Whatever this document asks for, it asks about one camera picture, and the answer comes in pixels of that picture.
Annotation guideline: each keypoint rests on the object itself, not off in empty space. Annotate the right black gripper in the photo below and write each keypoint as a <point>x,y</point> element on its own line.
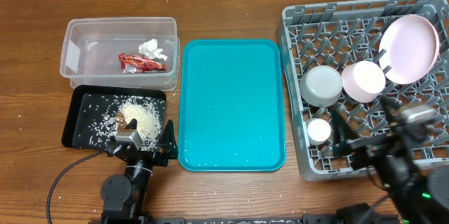
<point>343,133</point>

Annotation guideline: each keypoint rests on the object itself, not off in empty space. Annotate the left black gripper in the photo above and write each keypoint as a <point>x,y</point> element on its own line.
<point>161,159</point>

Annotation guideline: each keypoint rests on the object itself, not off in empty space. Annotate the pink small bowl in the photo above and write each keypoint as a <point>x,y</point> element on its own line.
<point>363,81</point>

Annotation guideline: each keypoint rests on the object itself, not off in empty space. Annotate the white cup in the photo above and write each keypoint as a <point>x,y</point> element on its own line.
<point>318,131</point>

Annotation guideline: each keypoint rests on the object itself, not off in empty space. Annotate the grey bowl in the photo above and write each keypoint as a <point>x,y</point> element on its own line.
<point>321,86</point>

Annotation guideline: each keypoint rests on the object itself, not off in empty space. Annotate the red snack wrapper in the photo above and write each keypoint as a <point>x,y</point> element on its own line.
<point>139,64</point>

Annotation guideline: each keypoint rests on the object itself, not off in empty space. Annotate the pink plate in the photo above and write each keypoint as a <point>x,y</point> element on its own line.
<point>411,47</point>

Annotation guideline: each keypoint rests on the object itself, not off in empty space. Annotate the white tissue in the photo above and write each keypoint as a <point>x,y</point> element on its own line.
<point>150,49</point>

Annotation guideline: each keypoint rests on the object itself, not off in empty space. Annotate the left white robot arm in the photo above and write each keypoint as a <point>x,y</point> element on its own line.
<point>124,195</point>

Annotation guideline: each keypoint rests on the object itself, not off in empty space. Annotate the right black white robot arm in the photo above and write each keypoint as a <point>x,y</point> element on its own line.
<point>419,198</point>

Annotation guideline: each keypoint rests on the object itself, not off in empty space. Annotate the grey dishwasher rack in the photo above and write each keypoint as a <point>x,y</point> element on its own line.
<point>339,34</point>

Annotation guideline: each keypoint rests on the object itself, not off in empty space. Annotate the spilled rice pile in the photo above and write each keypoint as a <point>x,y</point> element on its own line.
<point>96,122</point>

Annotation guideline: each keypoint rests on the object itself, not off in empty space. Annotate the brown food scrap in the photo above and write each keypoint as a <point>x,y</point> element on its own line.
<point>121,121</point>

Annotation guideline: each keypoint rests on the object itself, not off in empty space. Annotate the black plastic tray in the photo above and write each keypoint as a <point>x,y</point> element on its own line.
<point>80,91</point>

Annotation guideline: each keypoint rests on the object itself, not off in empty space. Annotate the teal plastic serving tray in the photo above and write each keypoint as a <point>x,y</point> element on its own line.
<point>232,117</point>

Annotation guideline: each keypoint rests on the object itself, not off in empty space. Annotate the clear plastic bin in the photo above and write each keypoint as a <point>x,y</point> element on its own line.
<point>91,48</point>

